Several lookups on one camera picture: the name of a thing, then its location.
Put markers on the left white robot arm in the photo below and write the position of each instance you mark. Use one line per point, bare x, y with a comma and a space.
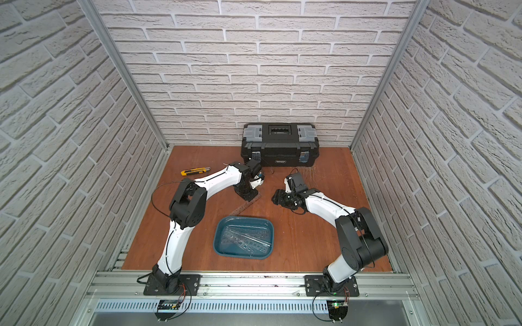
187, 209

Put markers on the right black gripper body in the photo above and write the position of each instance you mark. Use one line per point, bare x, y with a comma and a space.
286, 199

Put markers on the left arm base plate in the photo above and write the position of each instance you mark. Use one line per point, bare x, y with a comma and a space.
172, 286

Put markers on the clear triangular scale ruler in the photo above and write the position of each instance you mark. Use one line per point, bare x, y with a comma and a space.
258, 236

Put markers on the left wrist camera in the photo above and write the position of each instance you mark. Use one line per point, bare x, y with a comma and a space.
255, 175

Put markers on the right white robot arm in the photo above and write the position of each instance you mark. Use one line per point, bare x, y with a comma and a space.
361, 240

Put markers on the yellow utility knife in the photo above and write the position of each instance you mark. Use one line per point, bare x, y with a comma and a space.
195, 171

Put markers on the clear stencil ruler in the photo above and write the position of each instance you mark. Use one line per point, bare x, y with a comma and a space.
245, 206
244, 244
235, 250
236, 236

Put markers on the controller board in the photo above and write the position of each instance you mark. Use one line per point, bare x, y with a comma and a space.
337, 310
168, 310

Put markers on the right controller board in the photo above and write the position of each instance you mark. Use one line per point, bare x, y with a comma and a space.
337, 310

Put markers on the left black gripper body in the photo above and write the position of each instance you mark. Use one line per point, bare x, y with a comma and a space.
246, 191

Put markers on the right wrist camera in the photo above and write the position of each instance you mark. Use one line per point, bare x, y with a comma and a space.
295, 184

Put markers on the teal plastic tray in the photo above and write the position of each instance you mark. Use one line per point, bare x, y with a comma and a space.
244, 223

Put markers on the left controller board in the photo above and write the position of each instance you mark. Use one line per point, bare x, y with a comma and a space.
168, 310

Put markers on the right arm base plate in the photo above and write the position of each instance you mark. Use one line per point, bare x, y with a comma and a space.
323, 285

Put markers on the aluminium front rail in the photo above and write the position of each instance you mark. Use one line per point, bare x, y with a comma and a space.
253, 285

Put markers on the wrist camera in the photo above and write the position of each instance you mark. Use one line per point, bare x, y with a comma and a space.
295, 184
255, 175

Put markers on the black plastic toolbox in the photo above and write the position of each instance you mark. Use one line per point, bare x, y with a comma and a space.
280, 144

